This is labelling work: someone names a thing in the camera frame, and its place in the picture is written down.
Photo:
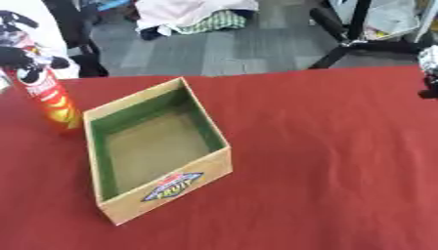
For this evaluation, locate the white cloth pile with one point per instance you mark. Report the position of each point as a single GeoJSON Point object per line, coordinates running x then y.
{"type": "Point", "coordinates": [188, 9]}

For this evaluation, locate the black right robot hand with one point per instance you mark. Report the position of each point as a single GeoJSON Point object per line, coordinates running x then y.
{"type": "Point", "coordinates": [429, 88]}

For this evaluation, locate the green striped cloth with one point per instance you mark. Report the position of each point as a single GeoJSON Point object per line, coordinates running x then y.
{"type": "Point", "coordinates": [214, 22]}

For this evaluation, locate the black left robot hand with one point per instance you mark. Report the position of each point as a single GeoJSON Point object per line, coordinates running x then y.
{"type": "Point", "coordinates": [17, 58]}

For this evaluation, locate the black tripod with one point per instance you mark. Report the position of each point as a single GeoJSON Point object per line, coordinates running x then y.
{"type": "Point", "coordinates": [358, 29]}

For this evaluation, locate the red cylindrical snack can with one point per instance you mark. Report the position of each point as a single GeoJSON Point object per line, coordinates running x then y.
{"type": "Point", "coordinates": [54, 104]}

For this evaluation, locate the tan cardboard box green inside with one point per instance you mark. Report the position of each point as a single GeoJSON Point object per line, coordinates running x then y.
{"type": "Point", "coordinates": [154, 146]}

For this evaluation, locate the white plastic bag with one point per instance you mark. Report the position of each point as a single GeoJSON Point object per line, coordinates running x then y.
{"type": "Point", "coordinates": [390, 18]}

